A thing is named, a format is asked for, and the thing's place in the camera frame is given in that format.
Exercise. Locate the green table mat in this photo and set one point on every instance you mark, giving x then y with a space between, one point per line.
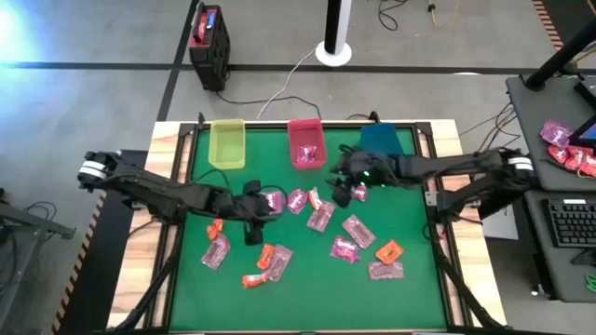
316 302

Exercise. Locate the pale mauve candy packet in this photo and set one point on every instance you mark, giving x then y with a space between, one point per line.
280 261
386 271
215 252
321 217
358 231

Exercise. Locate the black keyboard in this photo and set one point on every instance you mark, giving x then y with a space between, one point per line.
575 223

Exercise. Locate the red candy packet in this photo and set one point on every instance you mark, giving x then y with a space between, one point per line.
576 158
557 153
590 165

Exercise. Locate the black aluminium table frame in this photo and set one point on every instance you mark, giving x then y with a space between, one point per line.
185 129

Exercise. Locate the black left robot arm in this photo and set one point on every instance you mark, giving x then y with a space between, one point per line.
153 191

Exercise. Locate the red and black equipment box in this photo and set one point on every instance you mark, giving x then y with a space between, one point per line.
212 60

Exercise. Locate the grey keyboard desk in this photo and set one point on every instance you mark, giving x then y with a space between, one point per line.
540 260

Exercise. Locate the blue plastic bin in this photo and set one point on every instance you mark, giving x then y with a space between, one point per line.
379 137

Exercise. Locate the white pole with round base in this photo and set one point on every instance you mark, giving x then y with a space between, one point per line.
334 53

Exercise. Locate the black slanted pole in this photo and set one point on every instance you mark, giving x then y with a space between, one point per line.
559 58

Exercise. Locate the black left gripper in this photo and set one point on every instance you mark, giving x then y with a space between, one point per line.
253 207

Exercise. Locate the orange candy packet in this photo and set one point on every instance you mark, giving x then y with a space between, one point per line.
315 199
389 252
253 280
215 229
266 257

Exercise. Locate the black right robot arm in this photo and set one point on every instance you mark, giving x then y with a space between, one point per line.
447 165

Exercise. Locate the grey metal stand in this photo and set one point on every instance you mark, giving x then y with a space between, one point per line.
32 223

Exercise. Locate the black floor platform hazard edge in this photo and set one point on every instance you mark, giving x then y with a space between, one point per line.
98 260

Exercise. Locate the grey side table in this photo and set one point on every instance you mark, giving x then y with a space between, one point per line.
535 139

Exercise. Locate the pink plastic bin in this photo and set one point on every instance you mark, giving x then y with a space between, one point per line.
298 135

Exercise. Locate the black desk device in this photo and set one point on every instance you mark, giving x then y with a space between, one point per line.
589 90

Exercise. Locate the purple candy packet on desk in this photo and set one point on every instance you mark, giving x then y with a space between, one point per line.
555 134

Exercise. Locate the yellow plastic bin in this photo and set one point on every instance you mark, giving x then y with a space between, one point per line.
226 139

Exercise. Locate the tablet with blue screen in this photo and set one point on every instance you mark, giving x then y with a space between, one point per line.
590 132

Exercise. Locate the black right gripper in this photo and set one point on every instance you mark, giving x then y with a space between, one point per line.
363 167

